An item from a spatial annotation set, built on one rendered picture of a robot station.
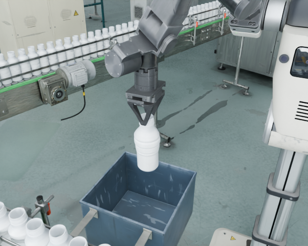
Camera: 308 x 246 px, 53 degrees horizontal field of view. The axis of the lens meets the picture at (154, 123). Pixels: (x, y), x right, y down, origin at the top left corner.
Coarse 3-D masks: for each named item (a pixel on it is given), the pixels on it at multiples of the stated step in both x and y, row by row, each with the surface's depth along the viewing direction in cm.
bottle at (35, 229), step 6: (30, 222) 70; (36, 222) 71; (42, 222) 70; (30, 228) 71; (36, 228) 73; (42, 228) 69; (30, 234) 68; (36, 234) 68; (42, 234) 70; (48, 234) 71; (30, 240) 69; (36, 240) 69; (42, 240) 70; (48, 240) 71
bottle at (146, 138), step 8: (152, 120) 79; (144, 128) 80; (152, 128) 80; (136, 136) 81; (144, 136) 80; (152, 136) 80; (136, 144) 82; (144, 144) 80; (152, 144) 80; (144, 152) 82; (152, 152) 82; (144, 160) 84; (152, 160) 84; (144, 168) 85; (152, 168) 85
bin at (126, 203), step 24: (120, 168) 127; (168, 168) 122; (96, 192) 113; (120, 192) 132; (144, 192) 135; (168, 192) 128; (192, 192) 119; (96, 216) 104; (120, 216) 98; (144, 216) 126; (168, 216) 126; (96, 240) 112; (120, 240) 105; (144, 240) 93; (168, 240) 100
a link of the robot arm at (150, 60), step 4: (144, 56) 69; (148, 56) 69; (152, 56) 69; (156, 56) 70; (144, 60) 69; (148, 60) 69; (152, 60) 70; (156, 60) 71; (144, 64) 70; (148, 64) 70; (152, 64) 70; (156, 64) 71; (144, 68) 70; (148, 68) 70
